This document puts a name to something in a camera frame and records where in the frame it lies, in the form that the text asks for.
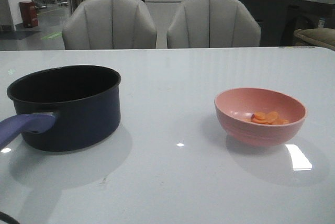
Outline red waste bin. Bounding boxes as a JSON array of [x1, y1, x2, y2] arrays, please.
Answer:
[[19, 1, 38, 28]]

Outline dark grey sideboard counter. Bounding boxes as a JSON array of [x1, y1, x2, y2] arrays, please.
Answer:
[[191, 0, 335, 47]]

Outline right beige upholstered chair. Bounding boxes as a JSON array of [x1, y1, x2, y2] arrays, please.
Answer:
[[166, 0, 261, 49]]

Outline beige upholstered chair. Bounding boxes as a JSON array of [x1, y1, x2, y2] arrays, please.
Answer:
[[62, 0, 157, 50], [166, 0, 261, 49]]

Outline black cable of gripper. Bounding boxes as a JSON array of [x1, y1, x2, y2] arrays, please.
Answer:
[[0, 210, 21, 224]]

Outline left beige upholstered chair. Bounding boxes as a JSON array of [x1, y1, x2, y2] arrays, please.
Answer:
[[62, 0, 157, 50]]

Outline pink bowl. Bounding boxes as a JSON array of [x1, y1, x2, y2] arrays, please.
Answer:
[[215, 87, 307, 147]]

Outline orange ham slices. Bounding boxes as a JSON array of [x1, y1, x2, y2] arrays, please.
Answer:
[[243, 111, 289, 125]]

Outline dark blue saucepan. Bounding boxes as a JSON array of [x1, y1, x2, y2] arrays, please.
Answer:
[[1, 65, 121, 152]]

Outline beige cushion at right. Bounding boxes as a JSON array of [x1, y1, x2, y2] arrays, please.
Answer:
[[294, 28, 334, 51]]

